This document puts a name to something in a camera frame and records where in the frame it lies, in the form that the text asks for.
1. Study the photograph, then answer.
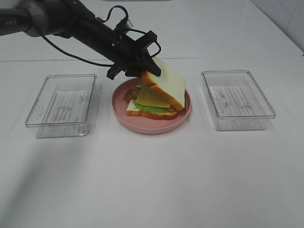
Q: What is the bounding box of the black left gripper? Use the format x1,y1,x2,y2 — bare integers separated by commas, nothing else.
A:
106,31,161,80

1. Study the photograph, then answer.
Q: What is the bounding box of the yellow cheese slice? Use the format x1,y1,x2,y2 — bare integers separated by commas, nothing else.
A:
136,85,171,108

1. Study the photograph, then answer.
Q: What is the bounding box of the pink bacon strip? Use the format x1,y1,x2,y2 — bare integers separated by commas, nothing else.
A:
123,86,176,111

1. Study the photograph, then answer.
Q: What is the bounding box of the green lettuce leaf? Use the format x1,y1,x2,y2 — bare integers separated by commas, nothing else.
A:
132,99,168,114

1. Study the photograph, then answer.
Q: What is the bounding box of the white bread slice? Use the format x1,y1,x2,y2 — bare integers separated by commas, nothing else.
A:
126,100,179,120

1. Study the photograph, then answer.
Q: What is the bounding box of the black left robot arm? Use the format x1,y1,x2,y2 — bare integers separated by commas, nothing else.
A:
0,0,161,79

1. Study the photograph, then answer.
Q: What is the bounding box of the pink round plate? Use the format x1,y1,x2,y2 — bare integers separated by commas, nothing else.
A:
112,78,191,134

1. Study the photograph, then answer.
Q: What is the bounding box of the clear left plastic container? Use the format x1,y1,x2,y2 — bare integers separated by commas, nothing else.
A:
25,74,100,138

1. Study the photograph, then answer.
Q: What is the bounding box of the clear plastic container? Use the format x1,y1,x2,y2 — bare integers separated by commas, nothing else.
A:
25,74,100,138
201,70,276,131

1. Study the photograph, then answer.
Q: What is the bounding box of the clear right plastic container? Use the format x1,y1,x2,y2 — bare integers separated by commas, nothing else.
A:
201,70,276,131

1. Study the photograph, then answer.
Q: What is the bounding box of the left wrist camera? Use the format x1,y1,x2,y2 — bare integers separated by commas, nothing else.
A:
115,19,133,33

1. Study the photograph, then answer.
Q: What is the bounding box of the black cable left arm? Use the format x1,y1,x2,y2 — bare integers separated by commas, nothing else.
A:
30,6,162,67

